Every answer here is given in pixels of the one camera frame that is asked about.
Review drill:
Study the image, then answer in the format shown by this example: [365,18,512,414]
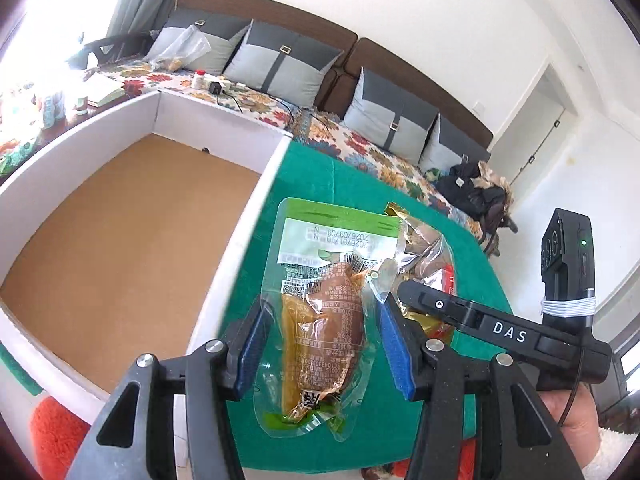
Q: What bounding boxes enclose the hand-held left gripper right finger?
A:
[377,301,586,480]

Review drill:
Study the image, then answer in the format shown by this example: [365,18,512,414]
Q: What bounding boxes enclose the white box with cardboard bottom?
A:
[0,87,296,480]

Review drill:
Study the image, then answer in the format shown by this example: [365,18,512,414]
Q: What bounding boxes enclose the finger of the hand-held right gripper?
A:
[395,280,545,354]

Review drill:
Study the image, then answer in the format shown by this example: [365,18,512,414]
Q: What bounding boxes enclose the black chair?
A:
[67,32,153,68]

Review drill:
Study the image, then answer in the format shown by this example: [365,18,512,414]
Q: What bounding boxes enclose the floral bedsheet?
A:
[0,55,486,246]

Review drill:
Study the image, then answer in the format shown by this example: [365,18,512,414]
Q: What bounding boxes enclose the clear plastic bag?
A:
[145,24,212,72]

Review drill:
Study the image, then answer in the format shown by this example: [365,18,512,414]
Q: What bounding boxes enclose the tan cloth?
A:
[477,160,516,201]

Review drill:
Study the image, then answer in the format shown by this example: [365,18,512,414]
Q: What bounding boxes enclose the orange fluffy cushion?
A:
[362,437,476,480]
[27,395,93,480]

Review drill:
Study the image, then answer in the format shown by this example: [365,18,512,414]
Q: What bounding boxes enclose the white flat box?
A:
[85,74,126,107]

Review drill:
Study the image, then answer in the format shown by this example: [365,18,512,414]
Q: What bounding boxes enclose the brown yellow red snack packet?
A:
[382,201,458,346]

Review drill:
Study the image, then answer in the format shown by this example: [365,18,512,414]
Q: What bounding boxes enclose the black bag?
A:
[435,162,521,256]

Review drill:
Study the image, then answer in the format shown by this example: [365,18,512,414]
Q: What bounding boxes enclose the white door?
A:
[500,62,583,201]

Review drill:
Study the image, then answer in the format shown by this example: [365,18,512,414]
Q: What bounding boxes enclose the green label snack packet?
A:
[252,197,401,443]

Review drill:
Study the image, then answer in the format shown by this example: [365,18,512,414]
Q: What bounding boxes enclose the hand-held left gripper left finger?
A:
[65,301,276,480]

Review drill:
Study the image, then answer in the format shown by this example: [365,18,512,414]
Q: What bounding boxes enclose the person's right hand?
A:
[542,385,603,463]

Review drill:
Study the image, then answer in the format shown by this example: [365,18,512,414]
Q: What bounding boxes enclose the grey two-tone pillow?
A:
[344,66,442,162]
[419,114,493,177]
[150,10,251,75]
[222,19,347,109]

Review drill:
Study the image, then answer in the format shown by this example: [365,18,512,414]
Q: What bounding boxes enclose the green tablecloth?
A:
[0,142,516,480]

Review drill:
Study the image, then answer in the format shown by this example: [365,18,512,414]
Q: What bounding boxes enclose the brown headboard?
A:
[177,0,493,161]

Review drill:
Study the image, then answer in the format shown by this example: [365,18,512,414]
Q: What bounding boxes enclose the row of small bottles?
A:
[0,80,91,131]

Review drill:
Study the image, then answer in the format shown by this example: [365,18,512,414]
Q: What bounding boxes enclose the black cable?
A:
[220,91,301,133]

